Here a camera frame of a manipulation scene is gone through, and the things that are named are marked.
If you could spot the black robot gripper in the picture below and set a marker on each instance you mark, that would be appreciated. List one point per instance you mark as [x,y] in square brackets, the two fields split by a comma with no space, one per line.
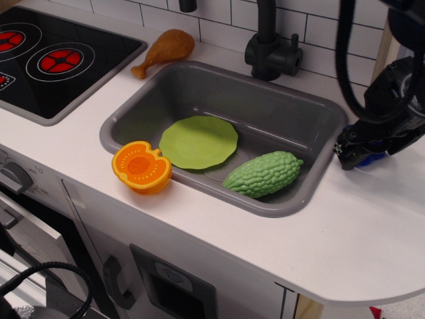
[396,97]

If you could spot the blue toy blueberries cluster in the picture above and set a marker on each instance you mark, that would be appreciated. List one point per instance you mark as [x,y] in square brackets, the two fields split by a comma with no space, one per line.
[370,159]

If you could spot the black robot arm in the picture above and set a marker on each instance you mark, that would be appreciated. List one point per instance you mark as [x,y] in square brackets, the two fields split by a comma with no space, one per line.
[406,22]

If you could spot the grey toy sink basin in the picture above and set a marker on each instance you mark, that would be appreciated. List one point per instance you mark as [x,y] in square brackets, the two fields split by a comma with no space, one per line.
[266,117]

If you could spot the green toy plate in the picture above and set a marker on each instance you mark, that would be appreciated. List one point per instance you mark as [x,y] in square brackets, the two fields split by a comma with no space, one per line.
[199,142]

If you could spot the wooden side panel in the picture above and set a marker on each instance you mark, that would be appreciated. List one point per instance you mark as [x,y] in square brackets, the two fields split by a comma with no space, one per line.
[387,53]

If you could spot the green toy bitter melon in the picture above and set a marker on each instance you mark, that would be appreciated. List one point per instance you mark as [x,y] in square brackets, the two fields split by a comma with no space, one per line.
[264,175]

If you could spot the black toy faucet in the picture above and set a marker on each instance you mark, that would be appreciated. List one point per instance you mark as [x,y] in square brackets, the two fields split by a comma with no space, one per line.
[266,52]

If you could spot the brown toy chicken drumstick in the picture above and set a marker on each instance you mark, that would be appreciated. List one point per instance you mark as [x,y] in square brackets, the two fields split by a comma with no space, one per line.
[171,46]

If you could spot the orange toy pumpkin half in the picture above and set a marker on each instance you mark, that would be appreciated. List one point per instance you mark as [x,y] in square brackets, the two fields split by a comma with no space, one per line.
[142,168]

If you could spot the grey dishwasher panel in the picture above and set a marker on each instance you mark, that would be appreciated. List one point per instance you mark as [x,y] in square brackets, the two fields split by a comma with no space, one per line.
[173,290]

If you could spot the black toy stovetop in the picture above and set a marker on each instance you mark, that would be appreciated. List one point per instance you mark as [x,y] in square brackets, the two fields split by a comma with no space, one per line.
[50,66]

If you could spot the grey oven knob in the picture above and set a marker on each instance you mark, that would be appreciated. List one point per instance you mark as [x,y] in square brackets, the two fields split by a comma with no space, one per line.
[15,178]

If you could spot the grey cabinet door handle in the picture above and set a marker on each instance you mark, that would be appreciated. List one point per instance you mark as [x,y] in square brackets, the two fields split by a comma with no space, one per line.
[111,271]

